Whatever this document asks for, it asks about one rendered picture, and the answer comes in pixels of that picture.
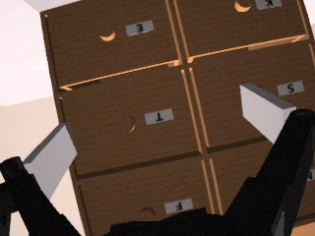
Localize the small brown chest of drawers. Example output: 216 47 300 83
39 0 315 236

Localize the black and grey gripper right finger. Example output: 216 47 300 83
204 83 315 236

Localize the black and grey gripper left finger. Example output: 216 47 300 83
0 122 82 236

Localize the dark brown wooden drawer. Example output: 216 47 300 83
210 145 315 217
81 160 212 236
47 0 179 90
61 70 199 175
190 44 315 148
173 0 306 63

